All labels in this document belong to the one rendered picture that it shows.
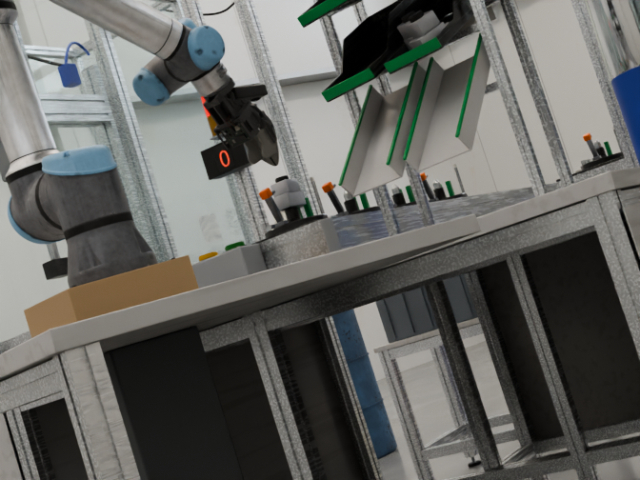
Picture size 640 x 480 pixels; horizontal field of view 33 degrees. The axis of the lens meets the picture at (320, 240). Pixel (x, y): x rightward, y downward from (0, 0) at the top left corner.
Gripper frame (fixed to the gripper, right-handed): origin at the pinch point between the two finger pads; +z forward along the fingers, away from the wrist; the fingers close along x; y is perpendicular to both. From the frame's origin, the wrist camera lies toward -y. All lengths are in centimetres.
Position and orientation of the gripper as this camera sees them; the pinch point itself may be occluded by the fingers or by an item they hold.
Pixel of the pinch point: (274, 158)
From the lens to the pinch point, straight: 233.2
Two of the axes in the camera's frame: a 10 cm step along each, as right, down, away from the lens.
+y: -2.9, 5.9, -7.5
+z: 5.3, 7.5, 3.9
